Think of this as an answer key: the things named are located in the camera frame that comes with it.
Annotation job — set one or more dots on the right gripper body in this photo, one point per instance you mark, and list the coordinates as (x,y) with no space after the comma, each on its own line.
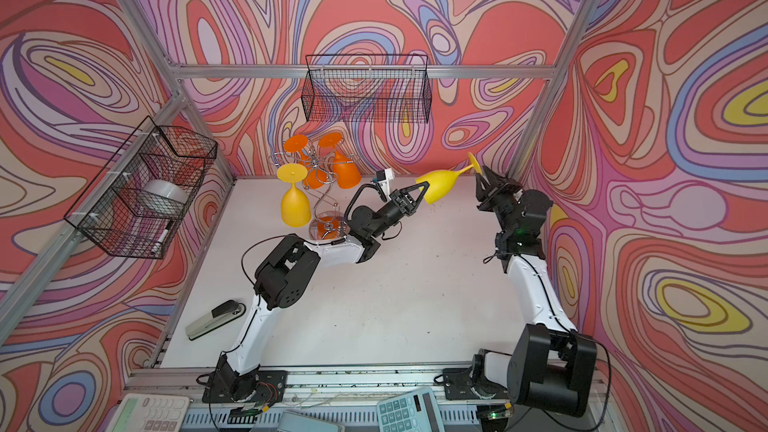
(507,203)

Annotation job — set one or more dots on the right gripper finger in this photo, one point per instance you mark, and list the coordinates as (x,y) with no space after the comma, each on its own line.
(487,197)
(487,180)

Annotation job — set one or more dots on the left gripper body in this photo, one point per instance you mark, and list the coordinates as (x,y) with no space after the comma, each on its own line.
(389,215)

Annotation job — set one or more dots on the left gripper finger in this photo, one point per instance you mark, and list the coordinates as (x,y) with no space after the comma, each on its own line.
(409,205)
(416,191)

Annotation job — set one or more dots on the light yellow wine glass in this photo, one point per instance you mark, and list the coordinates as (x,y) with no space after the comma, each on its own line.
(441,182)

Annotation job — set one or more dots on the dark yellow wine glass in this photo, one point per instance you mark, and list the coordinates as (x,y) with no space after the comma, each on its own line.
(295,206)

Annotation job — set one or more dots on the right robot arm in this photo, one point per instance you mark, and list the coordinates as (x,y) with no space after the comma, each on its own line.
(552,365)

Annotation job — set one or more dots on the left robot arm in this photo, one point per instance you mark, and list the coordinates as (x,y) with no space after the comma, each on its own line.
(283,276)

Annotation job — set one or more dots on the right orange wine glass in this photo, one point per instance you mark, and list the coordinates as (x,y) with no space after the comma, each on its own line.
(346,172)

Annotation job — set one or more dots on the orange wine glass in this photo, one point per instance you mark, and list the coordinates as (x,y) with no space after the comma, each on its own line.
(346,172)
(299,148)

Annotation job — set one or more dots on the left orange wine glass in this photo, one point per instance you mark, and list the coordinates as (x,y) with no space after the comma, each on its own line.
(299,148)

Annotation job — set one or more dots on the chrome wine glass rack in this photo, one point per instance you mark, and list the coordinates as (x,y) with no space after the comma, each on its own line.
(327,222)

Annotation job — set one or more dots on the grey black stapler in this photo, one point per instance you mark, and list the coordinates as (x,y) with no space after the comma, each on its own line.
(217,317)

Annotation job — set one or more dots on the teal calculator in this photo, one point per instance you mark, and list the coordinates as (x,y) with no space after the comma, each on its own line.
(414,411)

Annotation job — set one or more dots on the black marker pen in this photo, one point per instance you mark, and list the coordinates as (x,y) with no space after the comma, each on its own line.
(159,243)

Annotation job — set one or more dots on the grey box at front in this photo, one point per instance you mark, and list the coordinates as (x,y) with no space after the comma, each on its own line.
(295,422)

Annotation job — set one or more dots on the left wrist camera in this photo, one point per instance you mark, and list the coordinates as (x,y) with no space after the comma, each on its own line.
(383,178)

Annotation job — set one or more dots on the back black wire basket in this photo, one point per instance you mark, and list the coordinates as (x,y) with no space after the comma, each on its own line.
(367,88)

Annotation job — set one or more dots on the black wire basket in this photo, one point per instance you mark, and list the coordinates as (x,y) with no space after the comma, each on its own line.
(367,88)
(110,215)

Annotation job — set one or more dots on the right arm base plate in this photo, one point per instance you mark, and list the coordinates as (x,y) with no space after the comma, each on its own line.
(460,384)

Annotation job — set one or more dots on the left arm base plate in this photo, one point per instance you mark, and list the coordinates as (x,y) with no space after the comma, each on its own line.
(260,387)

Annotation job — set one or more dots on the left black wire basket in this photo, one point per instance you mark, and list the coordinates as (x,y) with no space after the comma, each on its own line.
(110,215)

